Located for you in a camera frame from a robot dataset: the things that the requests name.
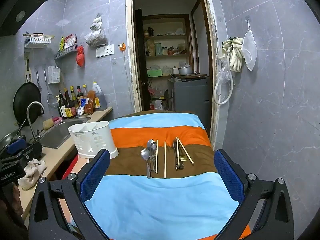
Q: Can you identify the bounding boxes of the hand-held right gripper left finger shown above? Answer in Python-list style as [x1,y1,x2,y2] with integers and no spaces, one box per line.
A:
[28,149,111,240]

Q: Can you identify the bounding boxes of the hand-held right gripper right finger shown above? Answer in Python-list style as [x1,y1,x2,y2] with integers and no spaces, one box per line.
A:
[214,149,294,240]

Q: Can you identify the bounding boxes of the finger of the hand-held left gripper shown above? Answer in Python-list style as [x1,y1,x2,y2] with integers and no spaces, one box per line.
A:
[6,135,27,155]
[21,142,43,164]

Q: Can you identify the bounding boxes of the white plastic utensil holder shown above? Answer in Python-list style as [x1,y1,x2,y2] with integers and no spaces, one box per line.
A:
[68,121,119,159]

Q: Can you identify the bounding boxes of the metal pan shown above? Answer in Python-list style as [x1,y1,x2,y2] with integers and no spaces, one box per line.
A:
[0,129,20,153]

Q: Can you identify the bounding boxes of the white rag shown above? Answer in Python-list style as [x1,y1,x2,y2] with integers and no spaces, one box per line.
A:
[19,159,47,190]

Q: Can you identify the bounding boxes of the metal faucet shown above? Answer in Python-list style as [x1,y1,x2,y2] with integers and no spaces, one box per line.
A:
[26,101,45,143]

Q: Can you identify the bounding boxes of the steel sink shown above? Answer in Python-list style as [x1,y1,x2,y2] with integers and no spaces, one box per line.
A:
[37,120,92,149]

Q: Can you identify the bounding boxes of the black wok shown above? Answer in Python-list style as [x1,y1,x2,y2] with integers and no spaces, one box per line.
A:
[13,82,42,127]

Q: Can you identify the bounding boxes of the dark pump bottle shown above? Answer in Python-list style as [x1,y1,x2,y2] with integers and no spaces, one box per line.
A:
[58,90,68,118]

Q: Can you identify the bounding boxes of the metal strainer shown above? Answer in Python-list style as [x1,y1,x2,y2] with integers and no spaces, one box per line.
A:
[44,69,57,109]

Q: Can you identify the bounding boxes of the dark sauce bottle yellow label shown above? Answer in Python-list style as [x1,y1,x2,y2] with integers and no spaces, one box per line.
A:
[64,87,75,118]

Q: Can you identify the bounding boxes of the blue white packet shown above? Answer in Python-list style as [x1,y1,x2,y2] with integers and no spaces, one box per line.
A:
[77,99,87,117]

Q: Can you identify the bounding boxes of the sauce bottle yellow cap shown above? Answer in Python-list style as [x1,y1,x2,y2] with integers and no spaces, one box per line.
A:
[70,85,79,115]

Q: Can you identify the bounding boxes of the striped blanket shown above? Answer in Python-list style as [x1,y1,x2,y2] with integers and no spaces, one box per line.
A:
[60,112,252,240]

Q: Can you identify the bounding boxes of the orange seasoning packet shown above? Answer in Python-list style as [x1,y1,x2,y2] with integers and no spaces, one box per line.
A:
[84,91,96,115]

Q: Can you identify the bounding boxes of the large oil jug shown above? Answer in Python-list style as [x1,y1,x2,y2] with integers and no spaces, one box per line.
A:
[92,81,108,112]

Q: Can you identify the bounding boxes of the hanging wooden board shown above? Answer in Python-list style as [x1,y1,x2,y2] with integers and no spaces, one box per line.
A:
[24,52,33,83]

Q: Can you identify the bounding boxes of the grey cabinet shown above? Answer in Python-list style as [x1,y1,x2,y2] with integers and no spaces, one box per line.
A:
[167,76,212,128]

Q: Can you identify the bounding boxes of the clear plastic bag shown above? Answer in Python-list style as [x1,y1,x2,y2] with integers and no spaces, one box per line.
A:
[217,60,232,84]

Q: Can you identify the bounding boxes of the red plastic bag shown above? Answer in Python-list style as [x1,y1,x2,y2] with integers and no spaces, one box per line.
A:
[76,45,85,67]

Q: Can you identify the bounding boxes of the metal pot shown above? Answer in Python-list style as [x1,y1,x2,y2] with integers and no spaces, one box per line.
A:
[177,66,193,76]

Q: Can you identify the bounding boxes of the red snack packet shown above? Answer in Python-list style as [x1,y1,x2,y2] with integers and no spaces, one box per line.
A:
[64,34,77,49]

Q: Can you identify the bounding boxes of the cream rubber gloves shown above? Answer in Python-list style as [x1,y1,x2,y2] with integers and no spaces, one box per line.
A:
[222,37,244,72]

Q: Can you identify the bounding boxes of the white mesh bag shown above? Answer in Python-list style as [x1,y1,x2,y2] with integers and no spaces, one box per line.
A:
[241,20,257,72]

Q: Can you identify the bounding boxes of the clear bag of dried goods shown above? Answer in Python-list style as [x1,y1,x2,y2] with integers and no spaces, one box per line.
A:
[84,28,108,47]

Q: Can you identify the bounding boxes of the black range hood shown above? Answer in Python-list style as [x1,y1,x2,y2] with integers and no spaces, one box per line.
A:
[0,0,68,37]

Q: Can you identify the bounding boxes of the small hanging plastic bags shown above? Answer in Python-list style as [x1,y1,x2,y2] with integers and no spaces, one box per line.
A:
[91,14,103,29]

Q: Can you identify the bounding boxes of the wooden shelf unit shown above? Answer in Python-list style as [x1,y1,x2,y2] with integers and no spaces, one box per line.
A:
[142,14,193,80]

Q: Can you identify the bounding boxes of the white wall box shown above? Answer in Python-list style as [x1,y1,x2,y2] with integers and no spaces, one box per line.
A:
[47,66,61,84]

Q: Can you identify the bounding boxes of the white hose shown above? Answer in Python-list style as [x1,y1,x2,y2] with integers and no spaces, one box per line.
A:
[214,47,235,105]

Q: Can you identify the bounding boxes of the metal wall shelf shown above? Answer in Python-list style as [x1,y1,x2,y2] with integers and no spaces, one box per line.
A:
[54,43,78,60]

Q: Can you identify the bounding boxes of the white wall basket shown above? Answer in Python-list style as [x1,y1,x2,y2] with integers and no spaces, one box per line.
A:
[24,33,54,48]

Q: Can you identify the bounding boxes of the white power cable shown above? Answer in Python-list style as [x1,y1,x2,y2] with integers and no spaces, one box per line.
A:
[124,51,132,105]

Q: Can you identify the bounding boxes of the wall switch panel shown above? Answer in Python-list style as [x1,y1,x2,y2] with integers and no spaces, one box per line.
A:
[96,44,115,58]

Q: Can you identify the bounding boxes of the wooden door frame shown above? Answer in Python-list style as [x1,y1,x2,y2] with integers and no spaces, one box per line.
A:
[126,0,220,143]

